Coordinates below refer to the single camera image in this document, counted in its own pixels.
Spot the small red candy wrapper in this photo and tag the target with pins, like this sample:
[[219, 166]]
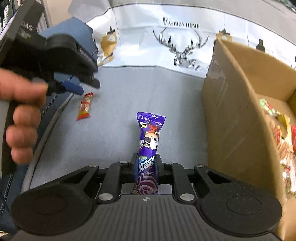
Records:
[[85, 106]]

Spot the blue cushion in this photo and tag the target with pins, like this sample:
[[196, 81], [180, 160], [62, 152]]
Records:
[[69, 27]]

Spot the pile of snack packets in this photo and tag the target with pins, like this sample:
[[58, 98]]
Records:
[[283, 143]]

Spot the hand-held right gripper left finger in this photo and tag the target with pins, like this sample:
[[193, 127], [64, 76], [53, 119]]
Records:
[[134, 166]]

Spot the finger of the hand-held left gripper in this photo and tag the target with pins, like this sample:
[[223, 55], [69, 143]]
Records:
[[72, 87]]

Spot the brown cardboard box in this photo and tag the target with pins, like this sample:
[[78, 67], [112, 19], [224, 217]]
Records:
[[226, 115]]

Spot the purple snack packet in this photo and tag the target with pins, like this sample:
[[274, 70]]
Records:
[[149, 139]]

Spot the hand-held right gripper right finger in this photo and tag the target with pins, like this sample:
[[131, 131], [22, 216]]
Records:
[[159, 168]]

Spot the grey curtain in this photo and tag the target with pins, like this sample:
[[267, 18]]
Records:
[[45, 11]]

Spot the person's left hand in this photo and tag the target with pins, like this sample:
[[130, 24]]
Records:
[[23, 92]]

